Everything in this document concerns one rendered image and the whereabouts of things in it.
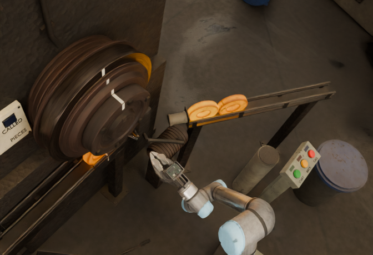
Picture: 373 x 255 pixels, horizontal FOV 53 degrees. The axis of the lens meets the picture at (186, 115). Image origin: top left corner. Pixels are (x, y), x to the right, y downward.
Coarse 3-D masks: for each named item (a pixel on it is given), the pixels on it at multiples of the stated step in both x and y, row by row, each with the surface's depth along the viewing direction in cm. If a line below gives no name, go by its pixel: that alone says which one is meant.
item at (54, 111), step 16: (112, 48) 116; (128, 48) 122; (80, 64) 110; (96, 64) 110; (112, 64) 112; (144, 64) 131; (64, 80) 108; (80, 80) 108; (96, 80) 110; (64, 96) 108; (80, 96) 109; (48, 112) 110; (64, 112) 108; (48, 128) 112; (48, 144) 114; (64, 160) 130
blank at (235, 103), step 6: (234, 96) 180; (240, 96) 181; (222, 102) 181; (228, 102) 179; (234, 102) 181; (240, 102) 182; (246, 102) 184; (222, 108) 183; (228, 108) 188; (234, 108) 189; (240, 108) 188
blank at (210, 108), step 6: (198, 102) 178; (204, 102) 177; (210, 102) 178; (192, 108) 178; (198, 108) 176; (204, 108) 178; (210, 108) 180; (216, 108) 181; (192, 114) 180; (198, 114) 185; (204, 114) 186; (210, 114) 186; (192, 120) 186
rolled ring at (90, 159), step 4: (88, 152) 153; (84, 156) 155; (88, 156) 153; (92, 156) 156; (96, 156) 164; (100, 156) 165; (84, 160) 157; (88, 160) 155; (92, 160) 159; (96, 160) 163
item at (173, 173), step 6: (174, 162) 159; (168, 168) 157; (174, 168) 157; (180, 168) 161; (162, 174) 162; (168, 174) 156; (174, 174) 157; (180, 174) 158; (168, 180) 160; (174, 180) 156; (180, 180) 160; (186, 180) 160; (180, 186) 161; (186, 186) 157; (180, 192) 160
